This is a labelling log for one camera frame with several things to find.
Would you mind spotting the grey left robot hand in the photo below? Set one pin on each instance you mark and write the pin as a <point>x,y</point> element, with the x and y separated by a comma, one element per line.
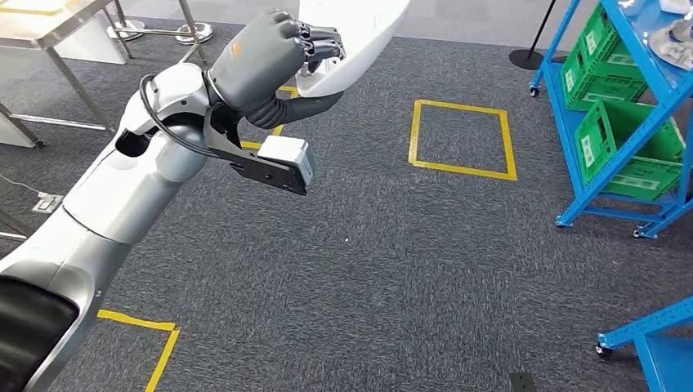
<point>254,65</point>

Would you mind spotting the white plastic shell part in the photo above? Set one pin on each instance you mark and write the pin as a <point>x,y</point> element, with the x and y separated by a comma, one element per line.
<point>368,32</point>

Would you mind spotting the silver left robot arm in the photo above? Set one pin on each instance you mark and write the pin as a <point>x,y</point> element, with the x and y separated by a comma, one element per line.
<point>124,189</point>

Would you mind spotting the grey cast metal part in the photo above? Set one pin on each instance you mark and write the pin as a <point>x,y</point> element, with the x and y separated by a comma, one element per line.
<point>671,48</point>

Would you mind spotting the small white part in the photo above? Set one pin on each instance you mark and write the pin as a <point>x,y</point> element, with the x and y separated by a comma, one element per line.
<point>677,6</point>

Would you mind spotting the yellow floor tape square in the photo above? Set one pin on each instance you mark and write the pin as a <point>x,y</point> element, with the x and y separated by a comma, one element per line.
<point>413,135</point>
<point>252,145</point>
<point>135,320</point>

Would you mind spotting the silver floor socket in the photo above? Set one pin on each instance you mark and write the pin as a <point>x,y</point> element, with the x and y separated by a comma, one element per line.
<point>46,203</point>

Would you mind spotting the green plastic crate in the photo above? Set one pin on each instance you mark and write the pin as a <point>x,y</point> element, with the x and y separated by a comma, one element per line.
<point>595,140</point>
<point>582,59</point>

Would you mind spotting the chrome frame with round feet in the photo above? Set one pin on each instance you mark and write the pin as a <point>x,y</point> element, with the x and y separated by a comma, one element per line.
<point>188,21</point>

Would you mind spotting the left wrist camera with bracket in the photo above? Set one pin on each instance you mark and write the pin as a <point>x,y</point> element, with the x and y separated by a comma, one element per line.
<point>287,157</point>

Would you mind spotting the black barrier post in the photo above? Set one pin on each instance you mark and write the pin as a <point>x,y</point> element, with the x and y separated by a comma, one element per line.
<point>525,58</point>

